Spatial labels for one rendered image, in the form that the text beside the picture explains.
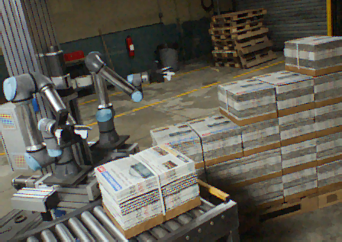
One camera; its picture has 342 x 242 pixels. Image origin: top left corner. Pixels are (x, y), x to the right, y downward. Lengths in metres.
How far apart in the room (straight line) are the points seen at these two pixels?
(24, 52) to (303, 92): 1.87
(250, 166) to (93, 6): 7.18
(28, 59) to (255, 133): 1.56
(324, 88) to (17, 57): 2.07
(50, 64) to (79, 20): 6.66
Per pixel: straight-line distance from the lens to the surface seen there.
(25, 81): 1.95
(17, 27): 2.26
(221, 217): 1.56
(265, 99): 2.41
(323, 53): 2.59
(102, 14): 9.10
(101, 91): 2.54
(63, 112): 1.59
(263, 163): 2.55
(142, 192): 1.42
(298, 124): 2.60
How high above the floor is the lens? 1.67
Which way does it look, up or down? 17 degrees down
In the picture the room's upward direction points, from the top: 10 degrees counter-clockwise
